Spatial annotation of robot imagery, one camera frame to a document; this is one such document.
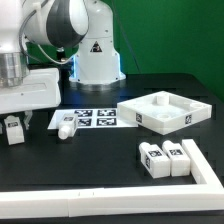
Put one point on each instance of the white L-shaped fence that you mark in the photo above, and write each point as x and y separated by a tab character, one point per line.
207	193

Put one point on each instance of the white sheet with markers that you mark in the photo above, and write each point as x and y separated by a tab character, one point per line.
92	118

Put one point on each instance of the white square tabletop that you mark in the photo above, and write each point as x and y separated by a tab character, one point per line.
163	112

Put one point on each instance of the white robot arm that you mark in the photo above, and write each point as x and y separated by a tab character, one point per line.
86	24

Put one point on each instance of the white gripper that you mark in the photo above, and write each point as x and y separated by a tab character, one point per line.
39	90

